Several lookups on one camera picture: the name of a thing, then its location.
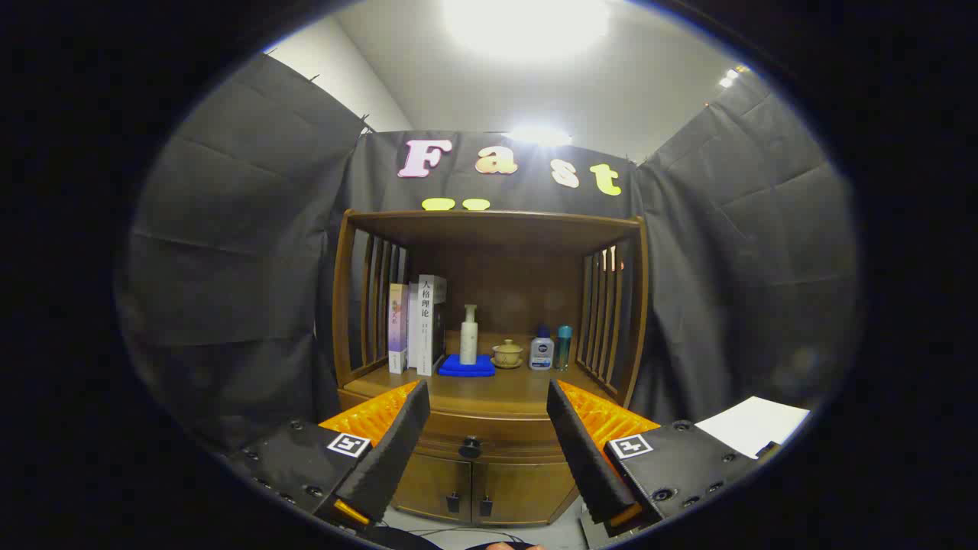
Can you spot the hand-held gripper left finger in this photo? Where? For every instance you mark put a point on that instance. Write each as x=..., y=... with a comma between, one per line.
x=397, y=451

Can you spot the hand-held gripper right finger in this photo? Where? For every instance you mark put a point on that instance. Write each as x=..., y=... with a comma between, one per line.
x=584, y=451

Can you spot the black drawer knob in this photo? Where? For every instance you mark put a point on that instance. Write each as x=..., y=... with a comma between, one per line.
x=470, y=447

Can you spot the wooden cabinet door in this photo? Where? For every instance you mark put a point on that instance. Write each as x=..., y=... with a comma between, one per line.
x=428, y=485
x=527, y=489

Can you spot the wooden countertop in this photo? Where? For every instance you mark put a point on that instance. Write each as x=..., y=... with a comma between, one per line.
x=497, y=389

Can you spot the wooden cabinet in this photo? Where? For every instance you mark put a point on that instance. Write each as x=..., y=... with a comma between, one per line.
x=497, y=229

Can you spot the white bottle blue pump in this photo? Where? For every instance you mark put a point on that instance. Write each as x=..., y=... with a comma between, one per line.
x=541, y=355

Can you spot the clear blue bottle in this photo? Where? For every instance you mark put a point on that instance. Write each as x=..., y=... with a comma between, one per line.
x=563, y=347

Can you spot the blue folded cloth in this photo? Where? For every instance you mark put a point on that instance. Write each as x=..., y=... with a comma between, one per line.
x=466, y=370

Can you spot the purple book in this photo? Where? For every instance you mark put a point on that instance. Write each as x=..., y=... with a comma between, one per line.
x=397, y=328

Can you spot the thin white book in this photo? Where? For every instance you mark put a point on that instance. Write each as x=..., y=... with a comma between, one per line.
x=413, y=328

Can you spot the yellow lidded teacup with saucer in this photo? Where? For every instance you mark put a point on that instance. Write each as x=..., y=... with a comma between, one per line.
x=507, y=354

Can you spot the thick grey white book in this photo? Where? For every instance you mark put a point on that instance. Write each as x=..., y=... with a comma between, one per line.
x=428, y=328

